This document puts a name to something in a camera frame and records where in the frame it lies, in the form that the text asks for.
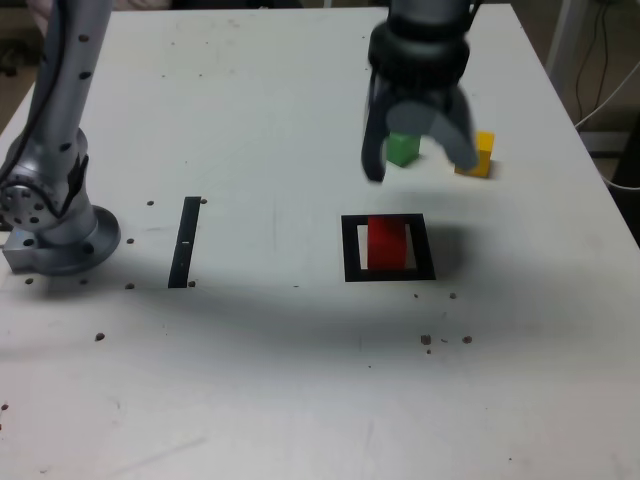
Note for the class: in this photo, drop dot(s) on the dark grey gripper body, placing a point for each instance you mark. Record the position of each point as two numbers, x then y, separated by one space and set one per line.
415 94

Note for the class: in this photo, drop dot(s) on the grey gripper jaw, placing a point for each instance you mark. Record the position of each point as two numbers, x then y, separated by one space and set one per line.
457 135
374 140

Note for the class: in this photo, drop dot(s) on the green cube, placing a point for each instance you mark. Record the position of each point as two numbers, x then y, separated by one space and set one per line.
402 150

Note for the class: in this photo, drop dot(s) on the yellow cube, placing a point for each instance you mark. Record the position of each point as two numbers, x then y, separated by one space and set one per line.
486 155

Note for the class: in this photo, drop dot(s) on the red cube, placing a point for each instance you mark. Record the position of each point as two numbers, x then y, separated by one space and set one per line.
385 245

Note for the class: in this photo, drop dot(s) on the black tape square outline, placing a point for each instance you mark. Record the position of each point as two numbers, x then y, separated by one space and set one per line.
350 250

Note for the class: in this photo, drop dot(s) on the white table leg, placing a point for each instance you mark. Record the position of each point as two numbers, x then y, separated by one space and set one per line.
559 40

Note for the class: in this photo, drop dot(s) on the grey metal bar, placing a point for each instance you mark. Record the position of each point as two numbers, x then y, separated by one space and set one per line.
602 142

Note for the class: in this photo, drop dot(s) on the black tape strip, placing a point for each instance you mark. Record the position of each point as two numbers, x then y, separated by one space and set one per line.
181 250

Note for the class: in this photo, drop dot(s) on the pale pink cloth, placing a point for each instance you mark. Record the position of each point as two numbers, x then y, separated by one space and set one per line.
37 7

